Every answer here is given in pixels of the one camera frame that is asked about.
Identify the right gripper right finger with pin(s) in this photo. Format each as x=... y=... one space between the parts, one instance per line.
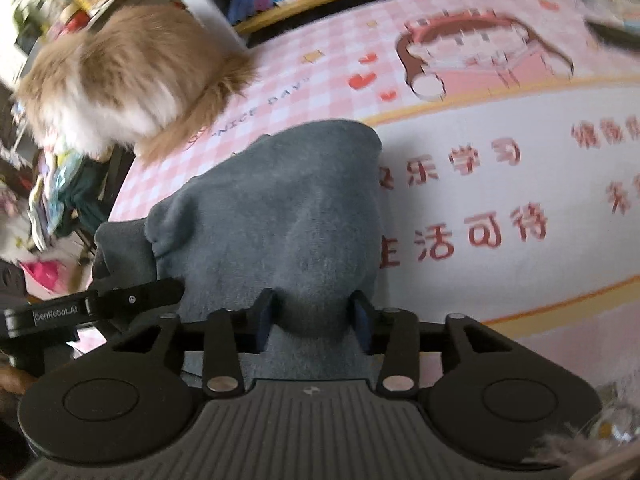
x=393 y=334

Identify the pink checkered desk mat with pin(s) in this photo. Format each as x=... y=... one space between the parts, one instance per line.
x=509 y=172

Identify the grey fleece pants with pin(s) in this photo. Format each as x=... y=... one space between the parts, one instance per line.
x=296 y=212

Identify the fluffy orange white cat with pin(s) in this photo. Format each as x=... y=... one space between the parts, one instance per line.
x=148 y=80

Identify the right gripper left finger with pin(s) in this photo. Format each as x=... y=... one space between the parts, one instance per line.
x=228 y=334

